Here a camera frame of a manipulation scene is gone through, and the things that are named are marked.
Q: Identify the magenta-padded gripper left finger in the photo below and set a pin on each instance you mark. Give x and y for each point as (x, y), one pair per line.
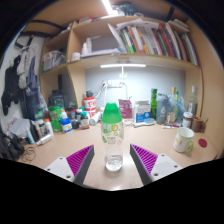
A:
(78, 161)

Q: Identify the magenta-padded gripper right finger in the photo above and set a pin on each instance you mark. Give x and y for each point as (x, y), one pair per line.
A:
(146, 160)

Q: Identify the clear bottle with green cap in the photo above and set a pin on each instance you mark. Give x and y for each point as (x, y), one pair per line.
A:
(112, 133)

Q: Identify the white bottle with blue label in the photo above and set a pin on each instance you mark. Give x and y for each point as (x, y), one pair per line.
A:
(66, 124)

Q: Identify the white and blue box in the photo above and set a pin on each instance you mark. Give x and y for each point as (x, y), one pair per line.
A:
(142, 111)

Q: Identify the green plastic jar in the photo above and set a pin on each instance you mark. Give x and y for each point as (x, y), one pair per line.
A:
(55, 116)

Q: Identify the grey shaker bottle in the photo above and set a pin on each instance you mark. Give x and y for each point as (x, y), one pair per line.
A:
(162, 108)

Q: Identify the maroon pouch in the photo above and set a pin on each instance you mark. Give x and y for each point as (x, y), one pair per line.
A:
(125, 108)

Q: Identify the tall green can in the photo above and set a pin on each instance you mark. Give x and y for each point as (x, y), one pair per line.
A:
(153, 103)

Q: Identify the red and white canister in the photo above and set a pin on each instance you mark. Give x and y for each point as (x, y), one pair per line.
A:
(89, 105)

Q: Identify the flat round red coaster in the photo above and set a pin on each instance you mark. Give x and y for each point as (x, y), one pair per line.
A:
(202, 143)

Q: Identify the clear bottle with yellow cap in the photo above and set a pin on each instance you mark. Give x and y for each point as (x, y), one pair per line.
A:
(173, 103)

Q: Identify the green glass bottle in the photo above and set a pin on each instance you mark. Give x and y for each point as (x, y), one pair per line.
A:
(178, 105)

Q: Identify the under-shelf light bar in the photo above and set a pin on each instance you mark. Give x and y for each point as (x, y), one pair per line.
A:
(123, 65)

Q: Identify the dark hanging clothes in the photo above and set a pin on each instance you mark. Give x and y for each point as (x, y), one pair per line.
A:
(20, 83)

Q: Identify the wooden shelf unit with books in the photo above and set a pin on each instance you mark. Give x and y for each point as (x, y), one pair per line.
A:
(150, 40)

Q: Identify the ceiling tube light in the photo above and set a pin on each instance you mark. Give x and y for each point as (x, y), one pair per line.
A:
(107, 6)

